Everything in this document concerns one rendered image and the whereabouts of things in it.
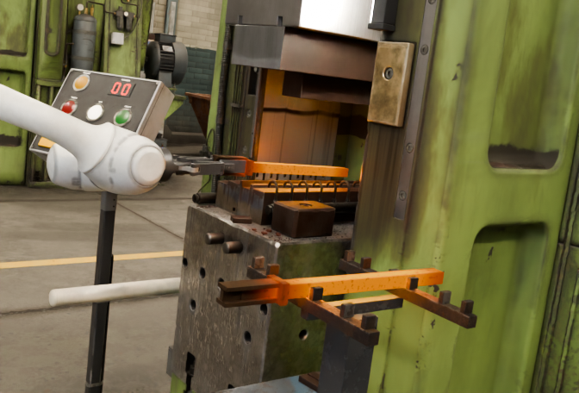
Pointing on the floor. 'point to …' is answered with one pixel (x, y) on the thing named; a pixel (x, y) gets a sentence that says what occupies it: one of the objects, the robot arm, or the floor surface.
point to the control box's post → (101, 284)
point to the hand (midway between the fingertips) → (229, 165)
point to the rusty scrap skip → (201, 104)
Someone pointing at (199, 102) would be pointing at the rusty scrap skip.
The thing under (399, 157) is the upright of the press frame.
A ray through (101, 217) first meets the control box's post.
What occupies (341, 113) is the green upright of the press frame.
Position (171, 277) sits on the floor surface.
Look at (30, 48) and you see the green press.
